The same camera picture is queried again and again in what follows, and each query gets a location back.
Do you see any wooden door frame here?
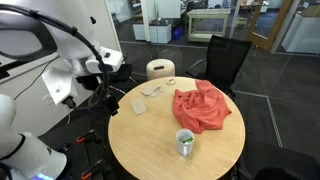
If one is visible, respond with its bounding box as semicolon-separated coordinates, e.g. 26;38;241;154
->
247;0;294;52

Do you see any white ceramic mug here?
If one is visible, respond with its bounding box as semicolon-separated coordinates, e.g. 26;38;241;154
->
175;128;196;158

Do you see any white wall outlet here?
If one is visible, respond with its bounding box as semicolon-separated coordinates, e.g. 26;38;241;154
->
41;92;56;107

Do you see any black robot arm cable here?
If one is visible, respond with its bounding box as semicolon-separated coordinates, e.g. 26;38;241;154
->
0;3;113;111

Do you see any cream metal cart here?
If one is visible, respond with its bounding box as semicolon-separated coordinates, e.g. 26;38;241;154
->
186;8;232;43

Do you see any blue bin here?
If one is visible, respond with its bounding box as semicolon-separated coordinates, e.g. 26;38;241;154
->
171;27;185;41

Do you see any white low cabinet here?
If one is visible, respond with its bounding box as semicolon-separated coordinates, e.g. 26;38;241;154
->
132;19;173;45

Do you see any beige round stool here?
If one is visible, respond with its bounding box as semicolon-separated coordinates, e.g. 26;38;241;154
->
145;58;176;81

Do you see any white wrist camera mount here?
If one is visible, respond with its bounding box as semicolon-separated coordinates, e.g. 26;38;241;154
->
41;65;80;107

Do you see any black swivel chair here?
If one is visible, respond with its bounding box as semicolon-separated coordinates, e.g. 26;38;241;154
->
108;63;134;84

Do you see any black wall rail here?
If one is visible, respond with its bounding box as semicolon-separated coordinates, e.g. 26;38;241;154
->
0;63;20;80

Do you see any white outlet cable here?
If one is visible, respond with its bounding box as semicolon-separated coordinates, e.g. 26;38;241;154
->
65;107;73;125

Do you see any orange cloth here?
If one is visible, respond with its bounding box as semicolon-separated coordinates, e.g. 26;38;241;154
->
172;79;232;135

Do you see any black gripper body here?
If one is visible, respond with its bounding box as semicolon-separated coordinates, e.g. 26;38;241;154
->
76;75;105;92

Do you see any clear plastic cup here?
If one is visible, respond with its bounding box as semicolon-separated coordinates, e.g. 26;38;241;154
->
130;99;150;116

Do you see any thin black wall cable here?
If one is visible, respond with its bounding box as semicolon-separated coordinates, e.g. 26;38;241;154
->
13;54;60;101

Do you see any dark padded chair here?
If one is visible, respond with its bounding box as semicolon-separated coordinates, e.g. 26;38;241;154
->
238;139;320;180

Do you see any green pen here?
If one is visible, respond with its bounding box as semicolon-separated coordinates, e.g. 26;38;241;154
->
182;136;195;145

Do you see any orange handled clamp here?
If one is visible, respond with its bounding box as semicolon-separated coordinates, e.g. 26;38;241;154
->
75;129;104;145
80;159;113;180

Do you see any large white cabinet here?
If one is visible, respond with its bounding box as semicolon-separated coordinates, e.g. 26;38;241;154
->
281;4;320;55

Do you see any black mesh office chair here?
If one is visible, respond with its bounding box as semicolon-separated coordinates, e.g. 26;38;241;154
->
185;34;253;99

